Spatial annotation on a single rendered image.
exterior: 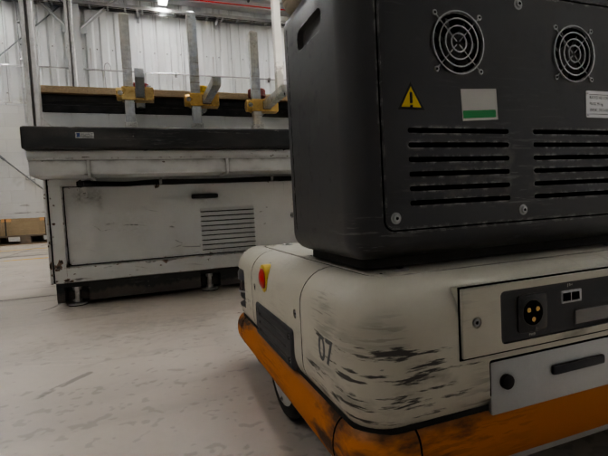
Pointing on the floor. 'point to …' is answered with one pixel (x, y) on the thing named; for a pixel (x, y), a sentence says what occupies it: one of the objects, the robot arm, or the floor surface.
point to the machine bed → (157, 211)
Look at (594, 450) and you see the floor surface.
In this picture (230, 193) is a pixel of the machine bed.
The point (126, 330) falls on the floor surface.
